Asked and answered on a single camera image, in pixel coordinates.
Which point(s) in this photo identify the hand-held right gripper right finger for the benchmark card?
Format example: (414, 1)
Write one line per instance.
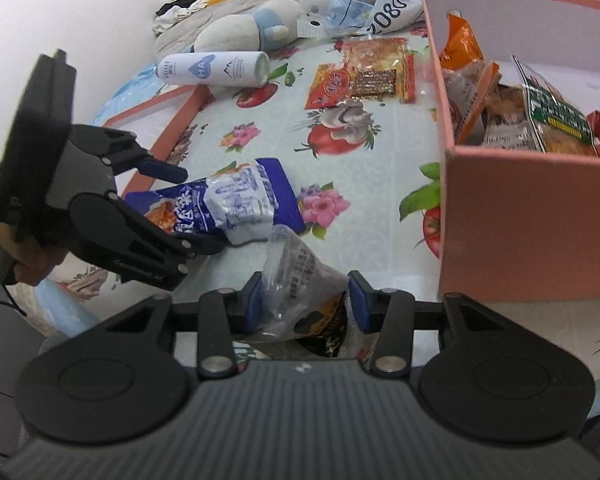
(360, 305)

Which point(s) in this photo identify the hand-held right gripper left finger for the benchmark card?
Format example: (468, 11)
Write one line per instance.
(254, 302)

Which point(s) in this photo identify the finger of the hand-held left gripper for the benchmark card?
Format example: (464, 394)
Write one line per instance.
(155, 255)
(167, 174)

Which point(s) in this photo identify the clear and black snack packet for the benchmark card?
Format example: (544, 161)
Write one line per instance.
(300, 270)

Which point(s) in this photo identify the blue snack bag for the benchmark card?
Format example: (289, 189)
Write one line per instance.
(250, 200)

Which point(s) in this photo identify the pink cardboard box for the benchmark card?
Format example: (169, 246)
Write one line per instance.
(520, 220)

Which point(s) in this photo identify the green label snack packet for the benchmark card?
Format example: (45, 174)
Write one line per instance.
(555, 110)

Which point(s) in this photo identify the person's left hand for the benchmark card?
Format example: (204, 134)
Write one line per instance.
(35, 265)

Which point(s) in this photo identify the pink box lid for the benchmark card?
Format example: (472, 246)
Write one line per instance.
(150, 115)

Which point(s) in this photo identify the white spray bottle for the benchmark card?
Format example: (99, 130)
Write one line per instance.
(210, 67)

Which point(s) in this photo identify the white and blue plush toy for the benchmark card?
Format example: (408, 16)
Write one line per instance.
(230, 30)

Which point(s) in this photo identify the pile of black and white clothes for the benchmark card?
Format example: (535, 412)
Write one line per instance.
(180, 10)

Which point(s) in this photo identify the orange-red snack packet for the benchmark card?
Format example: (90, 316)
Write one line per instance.
(327, 85)

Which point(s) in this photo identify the orange edged snack packet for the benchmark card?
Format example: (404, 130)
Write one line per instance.
(477, 105)

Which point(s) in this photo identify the clear bag with blue print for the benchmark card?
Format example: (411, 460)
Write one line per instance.
(340, 12)

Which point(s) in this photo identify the clear orange snack packet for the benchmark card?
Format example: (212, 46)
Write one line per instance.
(380, 57)

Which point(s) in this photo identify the white and blue plastic bag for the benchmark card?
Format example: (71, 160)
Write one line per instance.
(395, 5)

